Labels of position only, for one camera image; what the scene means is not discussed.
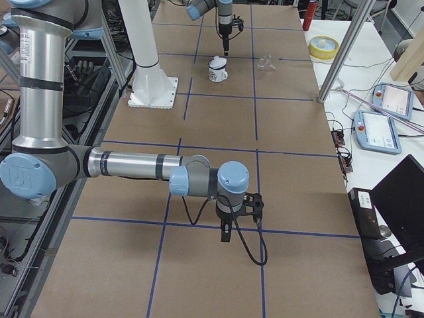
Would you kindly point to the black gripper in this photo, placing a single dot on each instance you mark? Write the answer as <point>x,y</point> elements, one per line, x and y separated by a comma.
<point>226,216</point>
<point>224,28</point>

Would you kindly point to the white enamel mug lid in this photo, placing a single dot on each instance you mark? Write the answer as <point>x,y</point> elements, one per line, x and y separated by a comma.
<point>217,63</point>

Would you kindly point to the clear glass funnel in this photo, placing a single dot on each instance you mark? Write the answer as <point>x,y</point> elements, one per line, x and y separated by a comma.
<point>266,63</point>

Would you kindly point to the white enamel mug blue rim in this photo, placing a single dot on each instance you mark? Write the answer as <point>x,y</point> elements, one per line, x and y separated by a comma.
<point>217,75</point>

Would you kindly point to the red cylinder tube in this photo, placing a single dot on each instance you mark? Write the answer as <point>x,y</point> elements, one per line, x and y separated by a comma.
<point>312,5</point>

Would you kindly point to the yellow tape roll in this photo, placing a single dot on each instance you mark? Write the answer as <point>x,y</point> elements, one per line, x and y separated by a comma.
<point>323,47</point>

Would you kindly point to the black laptop computer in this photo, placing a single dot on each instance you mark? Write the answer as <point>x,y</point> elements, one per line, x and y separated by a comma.
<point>389,220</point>

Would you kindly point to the near teach pendant tablet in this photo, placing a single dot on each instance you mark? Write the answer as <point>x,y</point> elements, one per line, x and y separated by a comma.
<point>376,132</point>

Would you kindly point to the teach pendant tablet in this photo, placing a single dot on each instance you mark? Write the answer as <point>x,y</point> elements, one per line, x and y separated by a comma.
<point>376,132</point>
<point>397,100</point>

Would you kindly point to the far teach pendant tablet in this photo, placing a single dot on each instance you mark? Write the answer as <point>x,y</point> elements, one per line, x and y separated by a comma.
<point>397,100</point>

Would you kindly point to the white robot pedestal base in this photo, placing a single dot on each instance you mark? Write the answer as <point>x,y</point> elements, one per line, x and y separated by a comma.
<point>151,87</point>

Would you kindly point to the silver aluminium frame post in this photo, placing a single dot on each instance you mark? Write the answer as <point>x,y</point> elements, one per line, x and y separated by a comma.
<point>350,37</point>

